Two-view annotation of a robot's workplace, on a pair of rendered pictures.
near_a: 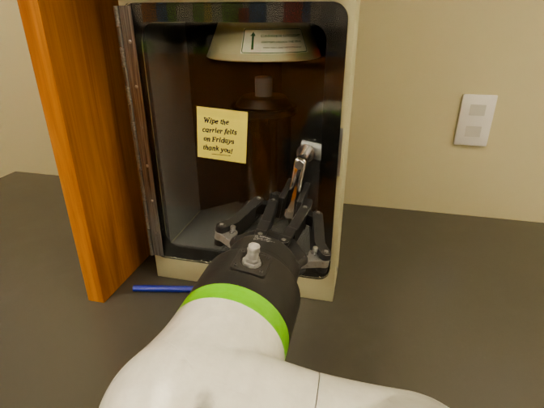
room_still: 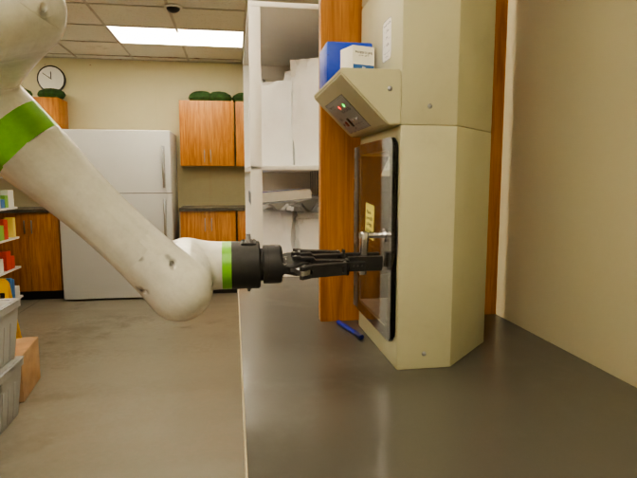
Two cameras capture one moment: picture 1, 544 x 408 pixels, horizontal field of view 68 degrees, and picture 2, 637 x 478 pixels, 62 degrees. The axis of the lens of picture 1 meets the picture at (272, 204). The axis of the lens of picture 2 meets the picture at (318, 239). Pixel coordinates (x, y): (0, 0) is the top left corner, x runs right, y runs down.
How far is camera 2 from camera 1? 97 cm
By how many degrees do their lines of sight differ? 67
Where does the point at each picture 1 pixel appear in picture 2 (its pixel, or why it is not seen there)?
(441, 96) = not seen: outside the picture
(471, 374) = (368, 418)
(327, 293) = (395, 360)
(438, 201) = not seen: outside the picture
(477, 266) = (555, 424)
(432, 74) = not seen: outside the picture
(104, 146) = (348, 226)
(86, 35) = (351, 163)
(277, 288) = (241, 249)
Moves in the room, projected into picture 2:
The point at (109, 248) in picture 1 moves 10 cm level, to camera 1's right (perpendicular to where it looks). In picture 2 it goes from (336, 290) to (352, 298)
